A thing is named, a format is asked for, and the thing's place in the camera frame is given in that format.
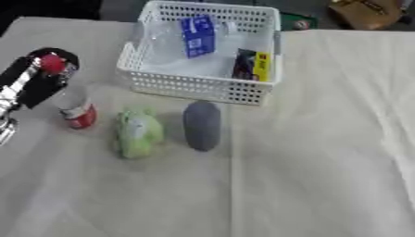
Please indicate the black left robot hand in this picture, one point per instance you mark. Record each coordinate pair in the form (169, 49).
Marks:
(39, 84)

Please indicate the clear bottle with red cap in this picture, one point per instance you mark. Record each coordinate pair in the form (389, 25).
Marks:
(75, 105)

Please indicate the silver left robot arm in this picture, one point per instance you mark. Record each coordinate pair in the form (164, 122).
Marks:
(6, 114)

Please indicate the green box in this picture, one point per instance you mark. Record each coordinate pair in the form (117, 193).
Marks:
(298, 22)

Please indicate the green soft toy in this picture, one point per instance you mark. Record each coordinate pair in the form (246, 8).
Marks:
(138, 134)

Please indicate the white perforated plastic basket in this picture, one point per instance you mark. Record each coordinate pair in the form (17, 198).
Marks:
(178, 84)

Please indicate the grey oval object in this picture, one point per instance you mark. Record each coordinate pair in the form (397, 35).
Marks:
(202, 125)

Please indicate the black and yellow packet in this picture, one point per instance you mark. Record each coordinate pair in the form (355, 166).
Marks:
(252, 65)

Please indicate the brown bag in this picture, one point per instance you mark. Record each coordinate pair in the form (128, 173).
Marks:
(367, 12)

